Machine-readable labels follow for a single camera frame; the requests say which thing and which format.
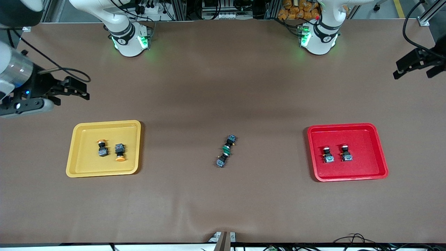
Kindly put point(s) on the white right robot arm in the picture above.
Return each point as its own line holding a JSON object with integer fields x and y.
{"x": 129, "y": 45}

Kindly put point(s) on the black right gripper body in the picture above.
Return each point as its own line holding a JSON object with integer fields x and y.
{"x": 39, "y": 87}

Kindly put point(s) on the yellow plastic tray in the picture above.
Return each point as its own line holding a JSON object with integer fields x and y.
{"x": 87, "y": 164}

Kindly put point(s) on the green mushroom push button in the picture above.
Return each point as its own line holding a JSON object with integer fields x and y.
{"x": 220, "y": 162}
{"x": 232, "y": 138}

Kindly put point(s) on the white power strip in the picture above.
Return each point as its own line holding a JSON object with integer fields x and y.
{"x": 226, "y": 15}

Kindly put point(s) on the metal table edge bracket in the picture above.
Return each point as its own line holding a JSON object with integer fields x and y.
{"x": 223, "y": 241}

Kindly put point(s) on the heap of orange bags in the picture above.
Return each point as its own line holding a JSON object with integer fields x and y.
{"x": 298, "y": 8}

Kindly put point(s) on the yellow mushroom push button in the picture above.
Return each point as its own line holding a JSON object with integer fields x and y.
{"x": 119, "y": 149}
{"x": 102, "y": 150}

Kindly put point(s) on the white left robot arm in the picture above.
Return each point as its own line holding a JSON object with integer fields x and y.
{"x": 320, "y": 45}

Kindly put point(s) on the red plastic tray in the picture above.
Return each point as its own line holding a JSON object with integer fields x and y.
{"x": 366, "y": 167}

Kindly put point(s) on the brown table mat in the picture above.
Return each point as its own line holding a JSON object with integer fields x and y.
{"x": 223, "y": 87}

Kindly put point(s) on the aluminium frame post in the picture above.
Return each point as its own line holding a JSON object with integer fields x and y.
{"x": 180, "y": 8}

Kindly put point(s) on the red mushroom push button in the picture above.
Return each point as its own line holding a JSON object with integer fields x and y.
{"x": 328, "y": 157}
{"x": 346, "y": 155}

